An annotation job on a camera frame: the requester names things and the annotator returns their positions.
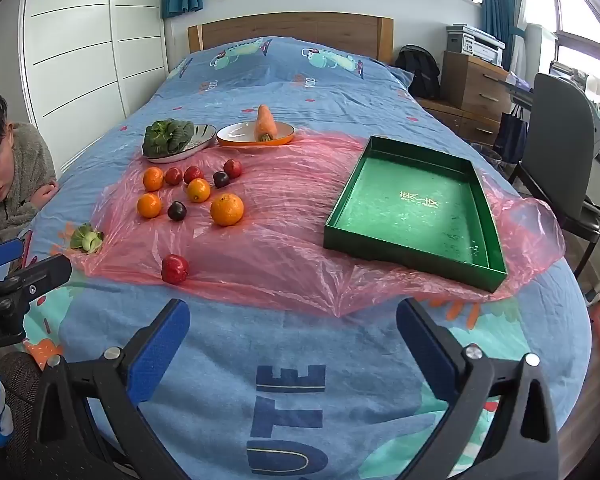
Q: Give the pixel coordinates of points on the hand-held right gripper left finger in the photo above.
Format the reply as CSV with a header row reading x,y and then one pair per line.
x,y
162,340

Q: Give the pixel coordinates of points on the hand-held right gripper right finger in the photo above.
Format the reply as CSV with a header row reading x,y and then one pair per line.
x,y
422,340

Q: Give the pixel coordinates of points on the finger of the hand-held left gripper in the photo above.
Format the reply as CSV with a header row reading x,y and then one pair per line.
x,y
40,275
0,255

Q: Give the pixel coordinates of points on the large red apple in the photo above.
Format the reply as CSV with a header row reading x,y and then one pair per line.
x,y
174,269

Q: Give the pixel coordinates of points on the small orange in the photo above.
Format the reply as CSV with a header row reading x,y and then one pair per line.
x,y
149,205
153,179
198,190

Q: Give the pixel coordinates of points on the green rectangular tray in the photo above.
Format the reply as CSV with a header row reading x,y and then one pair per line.
x,y
420,210

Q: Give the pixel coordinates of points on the dark purple plum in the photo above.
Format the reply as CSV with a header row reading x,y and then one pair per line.
x,y
177,210
221,179

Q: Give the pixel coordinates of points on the large orange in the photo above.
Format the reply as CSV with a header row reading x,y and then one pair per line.
x,y
226,209

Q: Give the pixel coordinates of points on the small red apple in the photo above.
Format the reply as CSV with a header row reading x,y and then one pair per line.
x,y
232,168
173,176
193,174

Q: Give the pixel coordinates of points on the small bok choy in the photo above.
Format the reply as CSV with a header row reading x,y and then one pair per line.
x,y
86,238

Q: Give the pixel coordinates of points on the dark herringbone clothing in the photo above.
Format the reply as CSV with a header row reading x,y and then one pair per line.
x,y
22,385

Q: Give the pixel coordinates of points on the pink plastic sheet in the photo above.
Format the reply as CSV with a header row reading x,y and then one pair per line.
x,y
280,240

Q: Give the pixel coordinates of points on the large bok choy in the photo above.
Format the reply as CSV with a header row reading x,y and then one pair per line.
x,y
166,137

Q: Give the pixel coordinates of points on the clear trash bin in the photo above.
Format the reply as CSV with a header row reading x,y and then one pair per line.
x,y
487,156

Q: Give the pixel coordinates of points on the orange white bowl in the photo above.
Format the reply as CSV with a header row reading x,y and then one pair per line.
x,y
237,134

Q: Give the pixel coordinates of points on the navy bag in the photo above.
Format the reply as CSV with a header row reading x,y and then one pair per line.
x,y
510,135

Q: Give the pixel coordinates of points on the low wooden nightstand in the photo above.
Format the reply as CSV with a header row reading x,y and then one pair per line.
x,y
450,115

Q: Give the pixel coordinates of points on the grey chair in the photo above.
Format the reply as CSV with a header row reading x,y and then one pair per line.
x,y
560,150

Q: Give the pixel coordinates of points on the white wardrobe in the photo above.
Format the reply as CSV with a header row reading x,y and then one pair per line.
x,y
90,35

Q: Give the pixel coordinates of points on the carrot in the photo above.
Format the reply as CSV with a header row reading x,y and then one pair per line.
x,y
265,120

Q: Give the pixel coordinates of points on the wooden drawer cabinet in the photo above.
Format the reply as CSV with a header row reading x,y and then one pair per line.
x,y
472,85

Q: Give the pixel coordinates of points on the black backpack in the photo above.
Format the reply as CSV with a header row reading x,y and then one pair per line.
x,y
420,70

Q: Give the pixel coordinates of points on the white printer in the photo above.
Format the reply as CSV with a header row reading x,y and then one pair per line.
x,y
475,42

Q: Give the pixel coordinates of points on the wooden headboard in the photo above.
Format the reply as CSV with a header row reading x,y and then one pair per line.
x,y
290,27

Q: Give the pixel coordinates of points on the window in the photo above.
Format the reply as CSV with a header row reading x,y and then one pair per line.
x,y
580,10

